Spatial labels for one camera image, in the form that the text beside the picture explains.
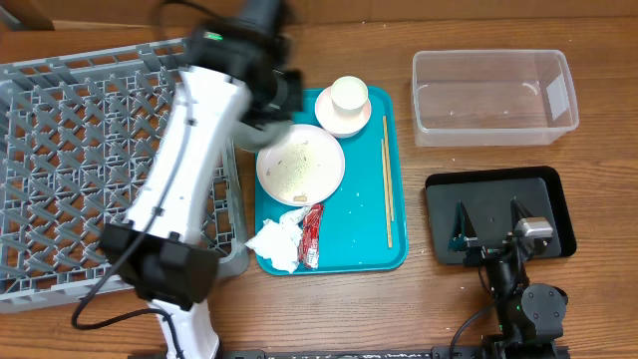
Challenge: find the grey plastic dish rack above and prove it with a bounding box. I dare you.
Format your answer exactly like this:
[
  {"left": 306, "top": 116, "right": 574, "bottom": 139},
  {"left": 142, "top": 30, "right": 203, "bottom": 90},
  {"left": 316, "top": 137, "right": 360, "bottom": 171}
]
[{"left": 0, "top": 38, "right": 250, "bottom": 314}]

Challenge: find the black tray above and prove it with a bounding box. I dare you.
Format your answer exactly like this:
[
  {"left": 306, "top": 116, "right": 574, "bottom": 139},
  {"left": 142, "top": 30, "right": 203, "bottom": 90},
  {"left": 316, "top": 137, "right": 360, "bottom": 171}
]
[{"left": 425, "top": 167, "right": 577, "bottom": 265}]

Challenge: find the grey white bowl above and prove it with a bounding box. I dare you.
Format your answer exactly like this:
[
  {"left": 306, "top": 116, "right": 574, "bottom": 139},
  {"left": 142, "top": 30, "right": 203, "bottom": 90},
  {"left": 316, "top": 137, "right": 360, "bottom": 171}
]
[{"left": 232, "top": 120, "right": 293, "bottom": 153}]

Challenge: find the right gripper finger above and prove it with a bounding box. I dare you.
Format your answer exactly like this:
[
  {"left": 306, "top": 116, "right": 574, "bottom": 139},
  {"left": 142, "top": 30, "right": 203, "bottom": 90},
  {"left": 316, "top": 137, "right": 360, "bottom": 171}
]
[
  {"left": 452, "top": 201, "right": 478, "bottom": 239},
  {"left": 510, "top": 197, "right": 533, "bottom": 222}
]

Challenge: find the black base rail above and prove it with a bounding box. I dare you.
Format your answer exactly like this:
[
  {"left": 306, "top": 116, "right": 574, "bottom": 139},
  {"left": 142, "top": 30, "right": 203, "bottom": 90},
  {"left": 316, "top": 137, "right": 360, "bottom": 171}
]
[{"left": 218, "top": 343, "right": 570, "bottom": 359}]

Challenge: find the clear plastic bin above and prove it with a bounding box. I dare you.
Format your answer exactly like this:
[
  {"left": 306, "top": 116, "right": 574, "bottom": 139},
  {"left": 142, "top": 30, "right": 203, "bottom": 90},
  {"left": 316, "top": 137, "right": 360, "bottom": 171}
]
[{"left": 411, "top": 49, "right": 579, "bottom": 147}]

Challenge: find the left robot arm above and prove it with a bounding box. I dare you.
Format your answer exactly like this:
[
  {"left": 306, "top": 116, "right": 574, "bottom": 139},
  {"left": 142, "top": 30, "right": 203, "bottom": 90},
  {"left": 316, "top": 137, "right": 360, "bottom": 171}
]
[{"left": 99, "top": 0, "right": 303, "bottom": 358}]

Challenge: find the wooden chopstick right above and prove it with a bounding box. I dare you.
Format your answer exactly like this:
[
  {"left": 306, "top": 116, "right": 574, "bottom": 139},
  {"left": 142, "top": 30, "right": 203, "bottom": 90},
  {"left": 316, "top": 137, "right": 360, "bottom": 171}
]
[{"left": 382, "top": 115, "right": 395, "bottom": 221}]

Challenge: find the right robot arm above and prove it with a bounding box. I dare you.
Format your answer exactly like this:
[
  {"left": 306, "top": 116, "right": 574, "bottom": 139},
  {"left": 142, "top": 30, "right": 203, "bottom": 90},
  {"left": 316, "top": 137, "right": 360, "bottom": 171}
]
[{"left": 448, "top": 198, "right": 570, "bottom": 359}]

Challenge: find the red snack wrapper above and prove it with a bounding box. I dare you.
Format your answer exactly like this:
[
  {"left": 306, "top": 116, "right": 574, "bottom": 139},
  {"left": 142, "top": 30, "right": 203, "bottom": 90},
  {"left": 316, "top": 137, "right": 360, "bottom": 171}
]
[{"left": 298, "top": 203, "right": 324, "bottom": 269}]

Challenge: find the white cup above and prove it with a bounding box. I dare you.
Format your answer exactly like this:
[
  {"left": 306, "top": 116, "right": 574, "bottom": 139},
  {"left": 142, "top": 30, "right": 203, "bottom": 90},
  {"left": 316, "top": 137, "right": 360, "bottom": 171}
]
[{"left": 330, "top": 76, "right": 369, "bottom": 117}]

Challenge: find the teal serving tray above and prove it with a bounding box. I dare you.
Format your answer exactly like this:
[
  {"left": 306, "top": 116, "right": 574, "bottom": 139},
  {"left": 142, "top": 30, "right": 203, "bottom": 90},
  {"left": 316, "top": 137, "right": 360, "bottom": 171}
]
[{"left": 253, "top": 85, "right": 410, "bottom": 276}]

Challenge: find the white napkin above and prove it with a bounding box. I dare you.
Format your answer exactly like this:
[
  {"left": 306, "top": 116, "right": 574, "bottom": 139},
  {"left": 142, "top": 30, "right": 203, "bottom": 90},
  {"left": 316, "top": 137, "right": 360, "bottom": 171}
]
[{"left": 246, "top": 206, "right": 311, "bottom": 273}]

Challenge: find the large white plate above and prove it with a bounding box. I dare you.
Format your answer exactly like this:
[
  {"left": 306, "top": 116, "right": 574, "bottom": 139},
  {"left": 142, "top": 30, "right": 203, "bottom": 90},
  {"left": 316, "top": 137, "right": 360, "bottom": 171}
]
[{"left": 256, "top": 124, "right": 345, "bottom": 206}]

